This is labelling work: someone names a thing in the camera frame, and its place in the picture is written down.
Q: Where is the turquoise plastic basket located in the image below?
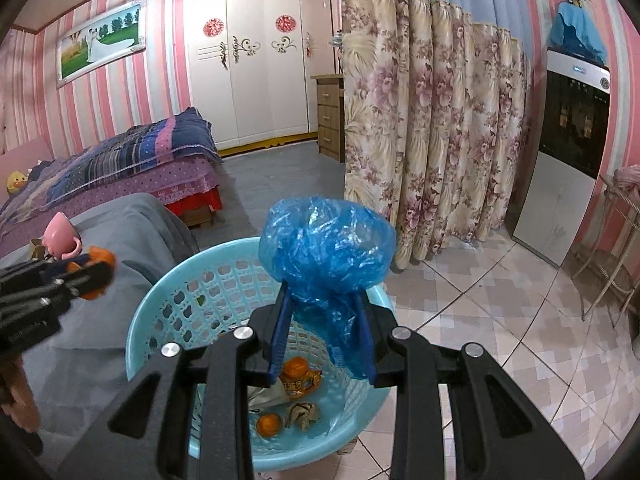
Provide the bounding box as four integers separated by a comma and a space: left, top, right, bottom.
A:
125, 237, 398, 472

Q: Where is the orange snack wrapper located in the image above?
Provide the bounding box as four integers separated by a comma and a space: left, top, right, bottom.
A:
277, 367, 323, 401

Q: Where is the crumpled brown paper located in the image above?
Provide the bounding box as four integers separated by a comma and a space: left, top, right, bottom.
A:
284, 400, 321, 432

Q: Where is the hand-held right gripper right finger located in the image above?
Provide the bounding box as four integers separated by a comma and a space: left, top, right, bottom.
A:
350, 290, 586, 480

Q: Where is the wooden desk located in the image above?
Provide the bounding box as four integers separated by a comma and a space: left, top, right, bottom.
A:
310, 74, 347, 163

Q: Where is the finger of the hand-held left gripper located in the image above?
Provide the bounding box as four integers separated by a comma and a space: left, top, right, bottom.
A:
0, 262, 115, 328
0, 254, 93, 286

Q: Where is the bed with striped blanket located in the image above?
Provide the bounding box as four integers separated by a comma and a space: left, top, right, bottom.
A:
0, 106, 225, 256

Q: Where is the blue cloth cover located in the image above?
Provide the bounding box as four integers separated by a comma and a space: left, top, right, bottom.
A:
547, 1, 610, 66

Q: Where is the orange bottle cap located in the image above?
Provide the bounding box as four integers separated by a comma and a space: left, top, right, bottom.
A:
75, 246, 117, 302

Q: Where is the person's left hand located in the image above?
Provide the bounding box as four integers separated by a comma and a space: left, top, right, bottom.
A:
0, 355, 42, 433

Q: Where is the black and white water dispenser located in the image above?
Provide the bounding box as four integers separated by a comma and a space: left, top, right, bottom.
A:
505, 47, 613, 268

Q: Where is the white wardrobe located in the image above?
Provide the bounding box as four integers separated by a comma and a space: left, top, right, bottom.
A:
184, 0, 341, 152

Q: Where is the blue plastic bag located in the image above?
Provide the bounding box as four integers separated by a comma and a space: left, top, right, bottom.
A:
258, 192, 398, 381

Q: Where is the framed wedding picture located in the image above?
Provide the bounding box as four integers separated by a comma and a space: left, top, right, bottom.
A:
55, 2, 147, 90

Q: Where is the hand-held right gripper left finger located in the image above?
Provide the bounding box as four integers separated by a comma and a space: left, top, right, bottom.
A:
57, 280, 293, 480

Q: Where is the pink mug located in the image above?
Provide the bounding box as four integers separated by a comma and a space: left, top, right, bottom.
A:
42, 211, 83, 261

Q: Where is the floral curtain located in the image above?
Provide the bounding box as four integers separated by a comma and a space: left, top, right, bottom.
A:
340, 0, 536, 271

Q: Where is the purple dotted bedsheet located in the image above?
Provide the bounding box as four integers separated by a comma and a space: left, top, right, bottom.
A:
65, 155, 221, 221

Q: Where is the white metal stand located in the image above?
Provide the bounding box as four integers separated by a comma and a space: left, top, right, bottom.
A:
570, 172, 640, 323

